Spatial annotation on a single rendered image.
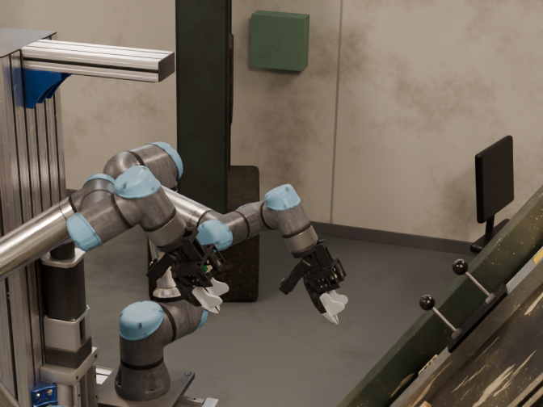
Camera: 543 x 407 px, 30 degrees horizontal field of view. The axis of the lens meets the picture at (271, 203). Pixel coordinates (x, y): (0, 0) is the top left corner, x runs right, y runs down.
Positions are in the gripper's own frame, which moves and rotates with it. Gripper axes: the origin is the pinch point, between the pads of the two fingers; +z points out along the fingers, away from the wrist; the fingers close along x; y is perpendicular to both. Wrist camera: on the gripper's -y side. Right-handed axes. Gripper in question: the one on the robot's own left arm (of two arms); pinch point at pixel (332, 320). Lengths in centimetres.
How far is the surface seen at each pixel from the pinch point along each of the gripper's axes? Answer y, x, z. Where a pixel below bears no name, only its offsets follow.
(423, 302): 22.9, 1.3, 3.0
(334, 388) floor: -97, 178, 103
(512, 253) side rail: 41.6, 23.1, 6.4
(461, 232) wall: -60, 347, 108
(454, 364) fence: 24.9, -3.3, 18.3
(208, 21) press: -97, 231, -70
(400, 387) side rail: 0.9, 18.1, 31.0
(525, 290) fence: 46.7, -0.4, 6.6
